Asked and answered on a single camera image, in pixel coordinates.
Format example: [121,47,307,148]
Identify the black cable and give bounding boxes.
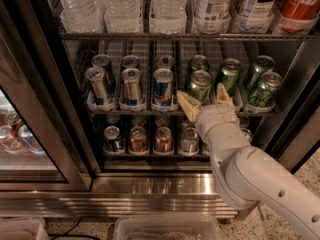
[48,217,102,240]

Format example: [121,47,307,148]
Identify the copper can bottom left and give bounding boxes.
[129,126,148,152]

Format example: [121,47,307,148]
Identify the clear plastic bin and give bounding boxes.
[0,218,50,240]
[113,213,222,240]

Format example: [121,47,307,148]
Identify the silver green can bottom left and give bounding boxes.
[179,127,199,155]

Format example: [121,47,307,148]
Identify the clear water bottle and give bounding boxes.
[150,0,187,34]
[60,0,102,33]
[103,0,142,33]

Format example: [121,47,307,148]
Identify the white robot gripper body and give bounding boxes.
[195,104,239,144]

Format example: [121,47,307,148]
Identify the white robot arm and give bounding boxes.
[177,91,320,240]

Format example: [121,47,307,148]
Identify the clear plastic bin left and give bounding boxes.
[0,218,50,240]

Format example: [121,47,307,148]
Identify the silver blue can back middle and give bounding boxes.
[120,55,140,71]

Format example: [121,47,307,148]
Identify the clear water bottle right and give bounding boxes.
[150,0,187,34]

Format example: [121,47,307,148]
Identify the middle wire shelf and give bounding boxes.
[89,110,276,117]

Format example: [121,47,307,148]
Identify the green can middle lane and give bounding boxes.
[215,58,241,97]

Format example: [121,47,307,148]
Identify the blue energy can back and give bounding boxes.
[156,55,175,71]

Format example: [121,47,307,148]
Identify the blue energy can front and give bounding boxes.
[153,68,174,106]

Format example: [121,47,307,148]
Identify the top wire shelf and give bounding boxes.
[60,33,320,41]

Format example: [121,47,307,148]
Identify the dark can bottom shelf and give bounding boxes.
[104,126,124,152]

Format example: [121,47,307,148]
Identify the silver blue can back left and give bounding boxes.
[91,54,116,94]

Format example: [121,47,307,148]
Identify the clear water bottle left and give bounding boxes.
[60,0,102,33]

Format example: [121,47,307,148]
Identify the silver blue can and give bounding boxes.
[121,68,143,106]
[91,54,116,94]
[120,55,140,71]
[85,66,111,105]

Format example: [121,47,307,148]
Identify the steel fridge base grille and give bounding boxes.
[0,174,238,219]

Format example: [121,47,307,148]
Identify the silver green can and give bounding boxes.
[179,127,199,155]
[242,128,252,142]

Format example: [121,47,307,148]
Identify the clear water bottle middle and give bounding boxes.
[103,0,142,33]

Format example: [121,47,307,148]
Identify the wire shelf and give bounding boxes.
[60,33,320,41]
[89,110,276,117]

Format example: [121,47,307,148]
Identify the copper can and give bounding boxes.
[155,127,173,152]
[129,126,148,152]

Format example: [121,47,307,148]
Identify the open fridge door right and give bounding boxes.
[266,73,320,174]

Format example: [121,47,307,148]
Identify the labelled bottle white black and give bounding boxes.
[236,0,275,33]

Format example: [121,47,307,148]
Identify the copper can bottom right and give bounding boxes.
[155,127,173,152]

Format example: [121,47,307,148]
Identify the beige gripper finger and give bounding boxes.
[216,83,234,107]
[177,90,201,123]

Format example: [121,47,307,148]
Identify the blue energy can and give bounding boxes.
[156,55,175,71]
[153,68,174,106]

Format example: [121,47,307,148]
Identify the labelled bottle blue white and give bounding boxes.
[193,0,232,34]

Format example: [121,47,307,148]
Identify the silver blue can front left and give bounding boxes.
[85,66,111,105]

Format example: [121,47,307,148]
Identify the clear plastic bin centre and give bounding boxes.
[113,213,222,240]

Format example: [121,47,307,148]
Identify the silver green can bottom right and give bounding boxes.
[242,128,252,142]

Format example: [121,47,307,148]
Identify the glass fridge door left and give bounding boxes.
[0,1,91,192]

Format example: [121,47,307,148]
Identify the silver blue can front middle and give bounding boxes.
[121,68,143,106]

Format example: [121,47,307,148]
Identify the red cola bottle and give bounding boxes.
[272,0,320,34]

